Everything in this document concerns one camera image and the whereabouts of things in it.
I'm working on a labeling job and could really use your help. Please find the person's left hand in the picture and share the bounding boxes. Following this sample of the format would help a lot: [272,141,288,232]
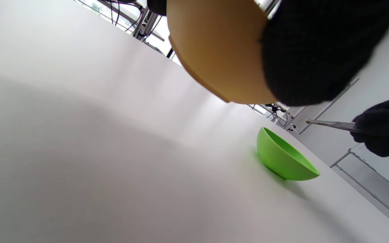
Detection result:
[147,0,389,107]

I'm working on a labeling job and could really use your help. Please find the person's right hand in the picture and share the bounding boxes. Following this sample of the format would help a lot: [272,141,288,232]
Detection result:
[350,93,389,172]

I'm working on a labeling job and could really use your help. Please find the metal tweezers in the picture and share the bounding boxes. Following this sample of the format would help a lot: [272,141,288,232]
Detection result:
[305,119,360,133]

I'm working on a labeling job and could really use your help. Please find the yellow plastic bowl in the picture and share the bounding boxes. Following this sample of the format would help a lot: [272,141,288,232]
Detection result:
[166,0,279,104]

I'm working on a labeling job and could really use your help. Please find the green small dish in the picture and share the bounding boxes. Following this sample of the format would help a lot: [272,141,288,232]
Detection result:
[257,127,320,182]

